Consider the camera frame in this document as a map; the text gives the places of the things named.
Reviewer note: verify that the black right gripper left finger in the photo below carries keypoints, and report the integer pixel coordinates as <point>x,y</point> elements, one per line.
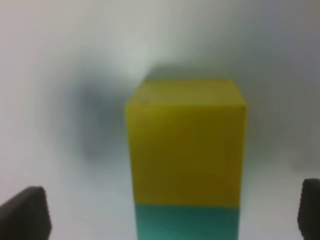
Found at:
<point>26,216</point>

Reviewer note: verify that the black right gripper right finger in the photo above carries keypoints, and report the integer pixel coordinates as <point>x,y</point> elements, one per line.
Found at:
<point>308,218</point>

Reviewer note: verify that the teal cube block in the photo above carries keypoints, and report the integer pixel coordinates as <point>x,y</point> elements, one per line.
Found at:
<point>165,222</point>

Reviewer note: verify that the yellow cube block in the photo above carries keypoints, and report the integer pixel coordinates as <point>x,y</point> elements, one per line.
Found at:
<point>186,142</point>

